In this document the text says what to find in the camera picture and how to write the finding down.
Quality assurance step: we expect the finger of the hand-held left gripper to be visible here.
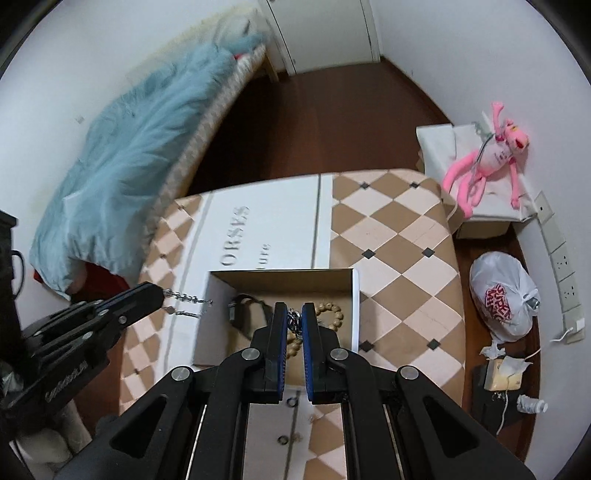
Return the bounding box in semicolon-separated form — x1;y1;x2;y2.
95;282;165;329

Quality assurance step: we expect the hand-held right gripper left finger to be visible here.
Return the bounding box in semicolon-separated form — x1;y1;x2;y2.
55;302;289;480

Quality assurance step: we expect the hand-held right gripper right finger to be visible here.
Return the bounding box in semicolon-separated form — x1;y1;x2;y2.
301;302;537;480

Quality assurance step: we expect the silver chain necklace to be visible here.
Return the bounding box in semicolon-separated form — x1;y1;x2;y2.
161;287;214;319

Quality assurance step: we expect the cardboard box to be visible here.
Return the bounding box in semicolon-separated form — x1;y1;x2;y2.
191;267;361;371

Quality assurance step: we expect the red cloth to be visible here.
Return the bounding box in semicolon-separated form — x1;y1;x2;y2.
32;261;132;303

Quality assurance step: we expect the black wrist watch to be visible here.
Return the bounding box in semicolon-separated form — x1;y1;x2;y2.
226;295;273;331

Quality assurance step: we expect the checkered tablecloth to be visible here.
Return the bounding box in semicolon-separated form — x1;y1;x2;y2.
119;168;465;480

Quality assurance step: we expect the white printed box lid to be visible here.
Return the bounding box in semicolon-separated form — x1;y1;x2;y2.
165;174;334;334

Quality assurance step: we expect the blue fluffy blanket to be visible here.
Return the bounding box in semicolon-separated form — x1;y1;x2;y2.
30;34;269;297

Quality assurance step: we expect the bed mattress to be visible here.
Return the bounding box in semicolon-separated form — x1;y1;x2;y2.
139;42;280;282

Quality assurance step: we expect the black low stand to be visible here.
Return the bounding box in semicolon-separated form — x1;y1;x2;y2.
471;362;520;428

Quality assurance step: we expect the white plastic bag red print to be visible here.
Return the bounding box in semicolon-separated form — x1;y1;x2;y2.
469;251;540;343

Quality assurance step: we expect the tissue box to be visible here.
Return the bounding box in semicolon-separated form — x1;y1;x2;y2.
484;355;533;392

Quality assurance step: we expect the white small bottle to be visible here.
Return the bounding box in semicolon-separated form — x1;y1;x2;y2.
516;394;550;415

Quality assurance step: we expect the pink plush toy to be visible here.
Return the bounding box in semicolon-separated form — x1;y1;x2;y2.
442;102;531;219

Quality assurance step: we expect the white power strip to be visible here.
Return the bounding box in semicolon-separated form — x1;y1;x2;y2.
533;191;585;345

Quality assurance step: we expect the cream fluffy blanket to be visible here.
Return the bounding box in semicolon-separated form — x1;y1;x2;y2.
129;4;262;75

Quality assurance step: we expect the white wardrobe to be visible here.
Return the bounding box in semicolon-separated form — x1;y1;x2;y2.
257;0;382;77

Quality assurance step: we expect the wooden bead bracelet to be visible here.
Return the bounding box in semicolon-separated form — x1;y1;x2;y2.
286;302;345;361

